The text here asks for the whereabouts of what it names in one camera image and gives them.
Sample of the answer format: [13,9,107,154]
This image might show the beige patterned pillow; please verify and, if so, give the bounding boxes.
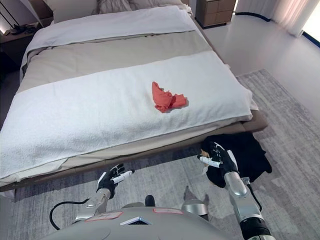
[90,0,133,15]

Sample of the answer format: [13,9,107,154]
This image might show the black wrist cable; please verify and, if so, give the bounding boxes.
[240,176,264,214]
[49,197,91,231]

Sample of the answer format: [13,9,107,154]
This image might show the silver right robot leg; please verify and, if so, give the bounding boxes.
[180,186,210,221]

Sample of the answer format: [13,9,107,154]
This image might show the silver robot leg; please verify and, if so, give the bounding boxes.
[120,194,156,210]
[180,186,210,221]

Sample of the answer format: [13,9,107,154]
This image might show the grey robot torso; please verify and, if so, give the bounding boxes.
[39,205,226,240]

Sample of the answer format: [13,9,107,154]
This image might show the dark wooden side table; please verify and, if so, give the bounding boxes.
[0,21,54,46]

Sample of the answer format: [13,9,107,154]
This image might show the black garment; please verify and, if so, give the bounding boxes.
[200,132,273,190]

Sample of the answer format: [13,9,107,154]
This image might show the white fluffy bed blanket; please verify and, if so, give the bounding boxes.
[0,49,254,180]

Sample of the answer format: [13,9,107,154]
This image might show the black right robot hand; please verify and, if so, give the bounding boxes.
[196,141,240,175]

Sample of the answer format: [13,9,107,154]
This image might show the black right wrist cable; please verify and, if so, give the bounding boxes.
[240,176,264,214]

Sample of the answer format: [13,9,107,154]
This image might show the wooden nightstand with drawers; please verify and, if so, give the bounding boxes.
[194,0,236,28]

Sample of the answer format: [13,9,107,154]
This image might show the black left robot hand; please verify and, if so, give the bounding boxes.
[96,163,136,200]

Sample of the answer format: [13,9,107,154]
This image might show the grey striped rug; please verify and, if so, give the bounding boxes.
[13,68,320,240]

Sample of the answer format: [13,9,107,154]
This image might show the bed with white blanket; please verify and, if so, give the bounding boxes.
[0,14,270,194]

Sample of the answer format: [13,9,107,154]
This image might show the plain beige pillow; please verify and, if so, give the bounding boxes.
[128,0,187,8]

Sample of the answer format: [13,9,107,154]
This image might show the silver left robot leg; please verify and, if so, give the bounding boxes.
[120,194,156,210]

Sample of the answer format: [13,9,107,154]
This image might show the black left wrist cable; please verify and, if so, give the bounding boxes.
[49,197,91,231]

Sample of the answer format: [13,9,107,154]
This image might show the red cloth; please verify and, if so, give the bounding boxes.
[151,81,189,115]

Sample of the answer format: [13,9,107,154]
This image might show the white sheer curtain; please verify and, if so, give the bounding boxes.
[270,0,320,36]

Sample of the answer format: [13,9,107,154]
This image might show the beige duvet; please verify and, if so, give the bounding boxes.
[19,29,216,96]

